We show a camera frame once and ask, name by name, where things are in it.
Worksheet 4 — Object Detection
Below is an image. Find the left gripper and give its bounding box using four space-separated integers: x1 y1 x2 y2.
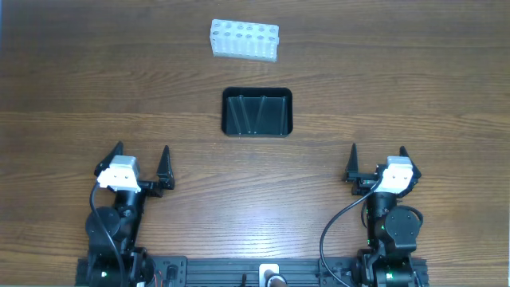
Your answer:
93 140 176 199

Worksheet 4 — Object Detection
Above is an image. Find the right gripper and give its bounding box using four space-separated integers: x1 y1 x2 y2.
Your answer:
343 143 422 196

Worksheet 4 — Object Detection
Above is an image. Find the white test tube rack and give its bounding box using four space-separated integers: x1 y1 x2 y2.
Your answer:
209 18 281 64

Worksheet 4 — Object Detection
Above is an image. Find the mounting rail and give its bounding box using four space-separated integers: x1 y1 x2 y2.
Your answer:
75 254 430 287

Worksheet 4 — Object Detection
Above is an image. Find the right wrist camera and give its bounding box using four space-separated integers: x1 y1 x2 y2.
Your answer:
375 155 414 195

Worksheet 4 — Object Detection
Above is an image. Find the black tray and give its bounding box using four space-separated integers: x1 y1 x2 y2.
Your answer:
221 85 294 139

